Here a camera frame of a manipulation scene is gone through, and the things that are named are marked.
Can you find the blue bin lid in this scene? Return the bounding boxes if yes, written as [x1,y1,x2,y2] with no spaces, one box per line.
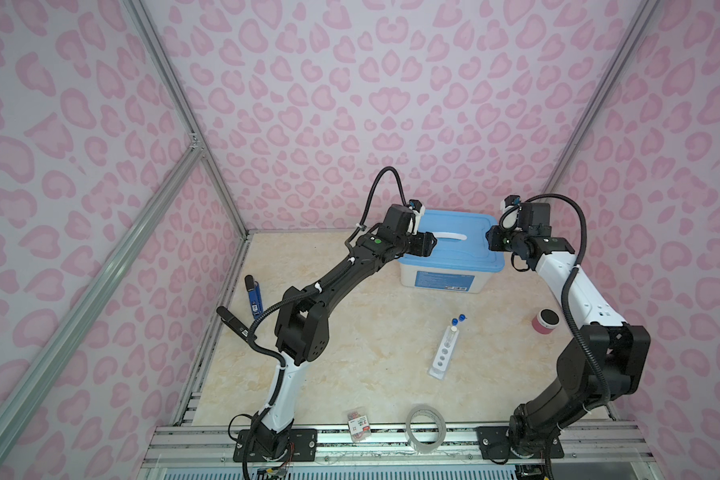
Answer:
[399,210,505,273]

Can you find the white plastic storage bin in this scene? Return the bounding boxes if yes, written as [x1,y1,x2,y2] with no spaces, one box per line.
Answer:
[400,263,495,294]

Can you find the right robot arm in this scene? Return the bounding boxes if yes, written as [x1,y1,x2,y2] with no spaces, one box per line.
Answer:
[486,194,651,458]

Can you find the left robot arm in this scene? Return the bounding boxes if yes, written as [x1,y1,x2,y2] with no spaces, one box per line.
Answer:
[217,200,504,462]

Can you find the pink lint roller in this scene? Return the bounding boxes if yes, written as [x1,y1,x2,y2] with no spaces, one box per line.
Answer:
[531,308,560,335]

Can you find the white test tube rack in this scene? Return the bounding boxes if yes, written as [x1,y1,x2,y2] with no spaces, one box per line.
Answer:
[428,326,459,380]

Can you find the blue lighter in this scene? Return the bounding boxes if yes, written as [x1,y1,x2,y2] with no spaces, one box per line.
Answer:
[244,275,264,320]

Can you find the black marker tool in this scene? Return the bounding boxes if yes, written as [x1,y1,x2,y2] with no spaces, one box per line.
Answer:
[216,306,249,342]

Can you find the small clear slide box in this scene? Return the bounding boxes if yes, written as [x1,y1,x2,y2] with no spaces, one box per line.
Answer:
[346,407,372,443]

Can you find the clear tape roll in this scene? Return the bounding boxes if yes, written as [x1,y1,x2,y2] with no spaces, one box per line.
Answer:
[404,404,448,455]

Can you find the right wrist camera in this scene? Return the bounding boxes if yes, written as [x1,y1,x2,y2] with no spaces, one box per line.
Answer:
[502,194,521,211]

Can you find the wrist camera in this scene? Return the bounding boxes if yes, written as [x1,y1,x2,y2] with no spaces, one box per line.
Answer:
[407,199,426,235]
[502,194,521,211]

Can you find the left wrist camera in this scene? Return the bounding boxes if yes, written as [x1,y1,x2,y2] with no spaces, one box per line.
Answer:
[407,199,426,235]

